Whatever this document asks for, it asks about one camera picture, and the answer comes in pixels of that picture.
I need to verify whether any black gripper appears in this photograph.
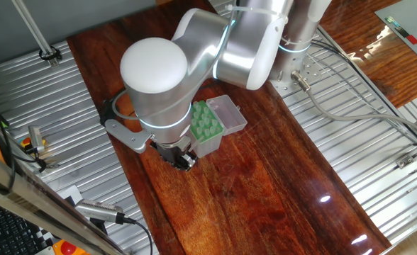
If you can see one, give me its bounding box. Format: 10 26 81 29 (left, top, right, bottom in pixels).
150 136 198 172

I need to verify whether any pipette tip box green rack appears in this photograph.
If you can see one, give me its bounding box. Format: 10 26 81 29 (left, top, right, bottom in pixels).
188 94 248 159

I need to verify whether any glossy wood grain board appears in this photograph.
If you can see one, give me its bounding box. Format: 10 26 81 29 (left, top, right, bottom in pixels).
66 0 392 255
318 0 417 109

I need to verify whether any black computer mouse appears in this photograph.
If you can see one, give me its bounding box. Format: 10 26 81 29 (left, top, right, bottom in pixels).
89 216 109 237

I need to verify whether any checkerboard calibration sheet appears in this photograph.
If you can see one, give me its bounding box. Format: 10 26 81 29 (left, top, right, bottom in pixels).
34 183 85 251

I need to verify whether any orange emergency stop box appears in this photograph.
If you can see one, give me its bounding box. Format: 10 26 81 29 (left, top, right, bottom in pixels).
51 239 91 255

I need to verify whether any black keyboard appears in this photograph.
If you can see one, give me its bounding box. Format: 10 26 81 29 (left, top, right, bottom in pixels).
0 197 45 255

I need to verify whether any black toy brick strip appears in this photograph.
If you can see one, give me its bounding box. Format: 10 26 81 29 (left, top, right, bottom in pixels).
394 26 411 39

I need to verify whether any grey brick baseplate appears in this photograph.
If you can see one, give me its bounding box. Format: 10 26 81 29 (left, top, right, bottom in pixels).
374 0 417 73

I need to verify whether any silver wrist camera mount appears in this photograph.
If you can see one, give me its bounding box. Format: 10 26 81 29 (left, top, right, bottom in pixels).
100 98 153 154

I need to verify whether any black camera cable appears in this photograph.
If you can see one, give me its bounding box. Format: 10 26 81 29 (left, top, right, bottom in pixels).
123 215 154 255

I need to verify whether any silver ribbed camera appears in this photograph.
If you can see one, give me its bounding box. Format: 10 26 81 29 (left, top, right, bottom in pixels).
74 198 127 225

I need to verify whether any black strap loop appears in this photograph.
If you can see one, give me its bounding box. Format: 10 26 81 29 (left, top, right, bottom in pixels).
39 45 62 62
12 145 50 174

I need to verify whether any grey cable with metal plug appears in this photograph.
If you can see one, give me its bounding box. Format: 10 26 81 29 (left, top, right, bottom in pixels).
290 69 417 141

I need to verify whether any metal frame beam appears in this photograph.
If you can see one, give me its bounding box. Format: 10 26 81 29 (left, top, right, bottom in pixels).
0 143 126 255

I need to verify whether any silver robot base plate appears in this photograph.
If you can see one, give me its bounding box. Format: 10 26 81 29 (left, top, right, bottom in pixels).
267 42 325 98

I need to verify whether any black power cable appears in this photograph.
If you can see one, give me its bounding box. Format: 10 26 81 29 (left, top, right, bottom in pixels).
310 37 417 147

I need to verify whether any silver aluminium corner bracket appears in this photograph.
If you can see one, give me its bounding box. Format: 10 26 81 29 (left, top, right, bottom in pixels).
395 136 417 170

